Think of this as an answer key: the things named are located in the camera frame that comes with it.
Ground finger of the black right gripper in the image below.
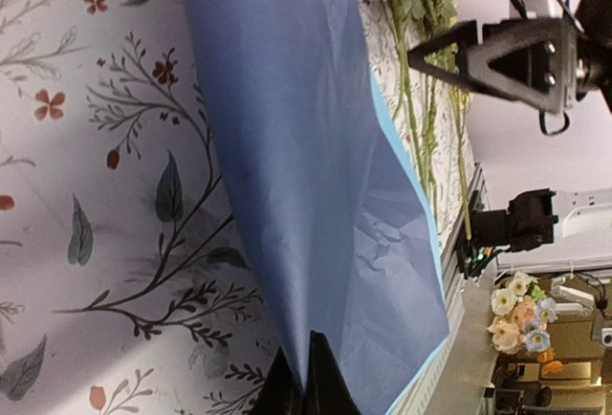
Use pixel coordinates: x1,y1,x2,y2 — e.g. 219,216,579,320
407,20,483,94

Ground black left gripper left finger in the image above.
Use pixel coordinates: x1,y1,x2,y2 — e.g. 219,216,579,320
252,348,304,415

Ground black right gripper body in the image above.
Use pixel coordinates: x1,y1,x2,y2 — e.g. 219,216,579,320
480,0,611,115

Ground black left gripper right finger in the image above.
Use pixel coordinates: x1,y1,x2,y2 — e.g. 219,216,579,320
305,331,360,415

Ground yellow fake flower stem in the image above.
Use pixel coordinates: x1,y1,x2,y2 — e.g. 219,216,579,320
448,86,471,241

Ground blue wrapping paper sheet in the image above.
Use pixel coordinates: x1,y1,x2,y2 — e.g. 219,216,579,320
184,0,448,414

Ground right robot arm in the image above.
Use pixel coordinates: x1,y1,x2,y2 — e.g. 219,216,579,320
407,0,611,252

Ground background flower bouquet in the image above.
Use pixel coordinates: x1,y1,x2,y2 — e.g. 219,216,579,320
487,272,557,356

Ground floral patterned tablecloth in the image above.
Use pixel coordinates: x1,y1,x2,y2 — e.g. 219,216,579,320
0,0,479,415

